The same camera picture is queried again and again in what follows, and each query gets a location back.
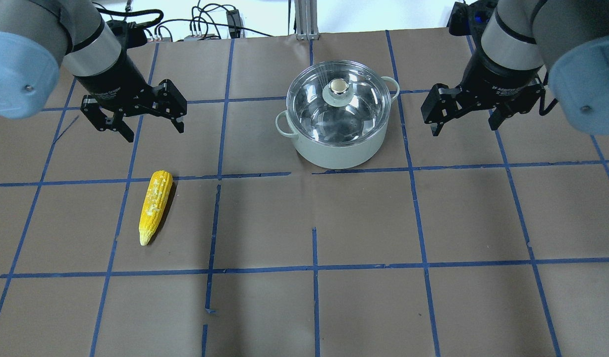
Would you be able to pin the glass pot lid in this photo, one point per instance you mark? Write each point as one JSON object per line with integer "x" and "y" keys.
{"x": 339, "y": 103}

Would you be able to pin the aluminium frame post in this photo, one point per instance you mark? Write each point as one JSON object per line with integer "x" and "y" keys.
{"x": 306, "y": 20}

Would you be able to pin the yellow corn cob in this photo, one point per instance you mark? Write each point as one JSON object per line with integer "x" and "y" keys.
{"x": 154, "y": 204}

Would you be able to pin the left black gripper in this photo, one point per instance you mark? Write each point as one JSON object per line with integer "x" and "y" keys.
{"x": 113, "y": 79}

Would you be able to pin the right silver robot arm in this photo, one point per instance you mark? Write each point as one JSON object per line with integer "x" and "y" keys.
{"x": 528, "y": 52}

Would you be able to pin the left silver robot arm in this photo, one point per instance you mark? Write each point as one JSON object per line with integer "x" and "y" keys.
{"x": 38, "y": 37}

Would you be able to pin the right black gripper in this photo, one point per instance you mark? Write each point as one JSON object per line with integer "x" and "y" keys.
{"x": 497, "y": 72}

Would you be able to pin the pale green cooking pot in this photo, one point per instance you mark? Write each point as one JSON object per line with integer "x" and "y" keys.
{"x": 333, "y": 158}

